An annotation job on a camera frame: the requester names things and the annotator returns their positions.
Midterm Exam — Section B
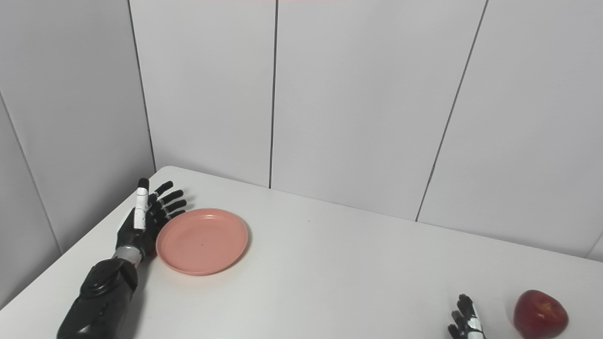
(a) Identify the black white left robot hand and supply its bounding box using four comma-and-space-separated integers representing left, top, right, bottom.
116, 178, 187, 258

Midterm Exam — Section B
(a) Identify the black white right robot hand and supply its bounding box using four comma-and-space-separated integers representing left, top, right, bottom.
448, 294, 486, 339

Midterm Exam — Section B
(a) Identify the pink plastic plate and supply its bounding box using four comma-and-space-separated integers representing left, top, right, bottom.
156, 208, 249, 276

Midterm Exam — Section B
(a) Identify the red apple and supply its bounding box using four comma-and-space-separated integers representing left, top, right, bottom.
513, 290, 569, 339

